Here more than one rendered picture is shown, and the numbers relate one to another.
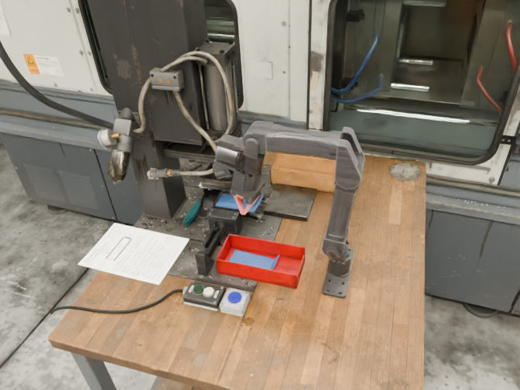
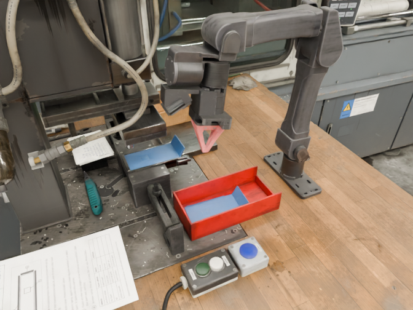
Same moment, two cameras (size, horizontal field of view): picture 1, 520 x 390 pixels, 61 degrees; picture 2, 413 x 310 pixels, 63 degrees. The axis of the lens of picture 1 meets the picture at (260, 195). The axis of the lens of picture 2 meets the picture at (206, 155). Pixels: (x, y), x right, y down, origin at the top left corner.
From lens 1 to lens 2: 81 cm
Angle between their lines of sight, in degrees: 34
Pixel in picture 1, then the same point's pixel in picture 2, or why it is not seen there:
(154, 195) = (39, 194)
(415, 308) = (369, 170)
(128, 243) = (35, 278)
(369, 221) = (263, 127)
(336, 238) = (303, 135)
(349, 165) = (336, 34)
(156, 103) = (28, 34)
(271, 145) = (251, 35)
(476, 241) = not seen: hidden behind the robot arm
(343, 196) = (316, 81)
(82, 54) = not seen: outside the picture
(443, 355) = not seen: hidden behind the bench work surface
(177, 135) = (71, 82)
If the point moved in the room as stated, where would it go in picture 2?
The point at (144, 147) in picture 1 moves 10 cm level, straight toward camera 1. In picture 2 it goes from (11, 122) to (46, 136)
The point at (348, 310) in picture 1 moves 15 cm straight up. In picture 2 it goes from (335, 200) to (350, 156)
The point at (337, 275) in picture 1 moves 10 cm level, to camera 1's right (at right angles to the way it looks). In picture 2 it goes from (298, 176) to (317, 161)
